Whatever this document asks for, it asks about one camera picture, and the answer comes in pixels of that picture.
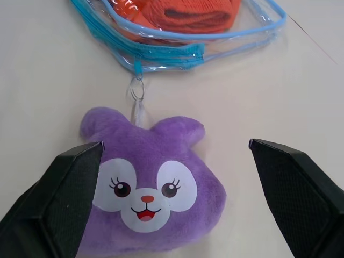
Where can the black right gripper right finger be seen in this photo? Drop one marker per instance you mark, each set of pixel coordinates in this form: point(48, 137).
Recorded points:
point(293, 193)

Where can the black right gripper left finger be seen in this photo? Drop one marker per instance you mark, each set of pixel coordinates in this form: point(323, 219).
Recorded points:
point(56, 199)

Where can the clear plastic pouch blue trim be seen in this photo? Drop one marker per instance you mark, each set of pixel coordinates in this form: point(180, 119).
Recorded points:
point(174, 51)

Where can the orange cloth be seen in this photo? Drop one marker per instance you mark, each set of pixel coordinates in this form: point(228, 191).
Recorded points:
point(199, 16)

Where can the purple plush bunny toy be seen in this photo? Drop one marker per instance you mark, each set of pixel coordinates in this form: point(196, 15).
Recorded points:
point(150, 166)

